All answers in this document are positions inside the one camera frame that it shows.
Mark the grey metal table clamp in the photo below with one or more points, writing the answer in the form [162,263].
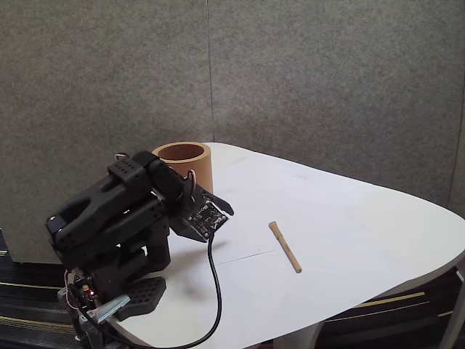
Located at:
[109,307]

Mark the white table leg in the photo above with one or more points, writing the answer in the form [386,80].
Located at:
[452,320]
[301,338]

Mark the bare camera circuit board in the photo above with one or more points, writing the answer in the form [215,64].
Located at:
[207,218]

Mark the tan wooden pen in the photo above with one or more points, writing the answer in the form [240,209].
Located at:
[285,247]

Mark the brown cylindrical pen holder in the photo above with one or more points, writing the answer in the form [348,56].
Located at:
[201,171]

